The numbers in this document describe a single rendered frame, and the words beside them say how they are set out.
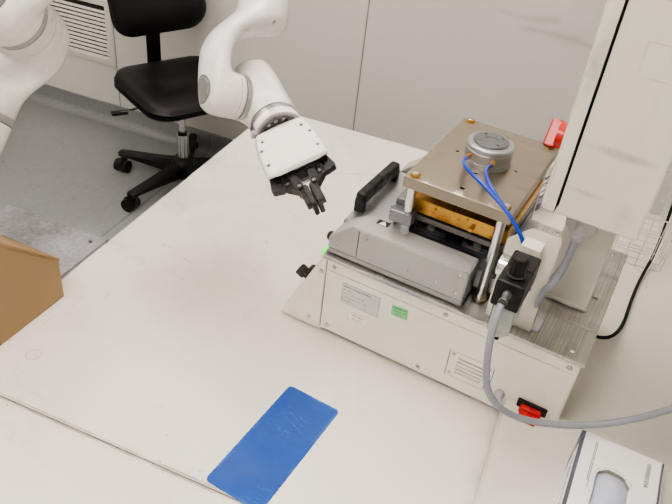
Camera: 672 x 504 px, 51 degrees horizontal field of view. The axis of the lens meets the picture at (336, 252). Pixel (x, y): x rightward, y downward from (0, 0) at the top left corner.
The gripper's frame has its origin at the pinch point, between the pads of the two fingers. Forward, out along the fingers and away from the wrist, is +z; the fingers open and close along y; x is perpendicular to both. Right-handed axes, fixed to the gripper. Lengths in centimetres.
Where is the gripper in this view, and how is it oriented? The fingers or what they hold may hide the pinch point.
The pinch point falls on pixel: (314, 198)
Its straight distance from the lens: 105.5
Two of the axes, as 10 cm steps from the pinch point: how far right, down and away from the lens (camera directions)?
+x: 1.9, 5.5, 8.1
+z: 3.7, 7.2, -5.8
